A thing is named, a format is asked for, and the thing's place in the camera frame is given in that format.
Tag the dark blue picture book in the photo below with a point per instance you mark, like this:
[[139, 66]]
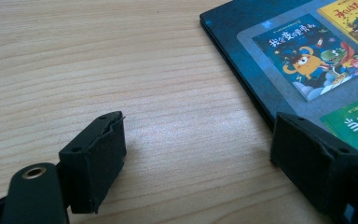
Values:
[[230, 37]]

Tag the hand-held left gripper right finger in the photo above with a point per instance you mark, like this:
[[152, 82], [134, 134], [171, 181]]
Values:
[[310, 161]]

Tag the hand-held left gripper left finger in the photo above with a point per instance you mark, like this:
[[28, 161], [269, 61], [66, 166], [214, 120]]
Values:
[[90, 168]]

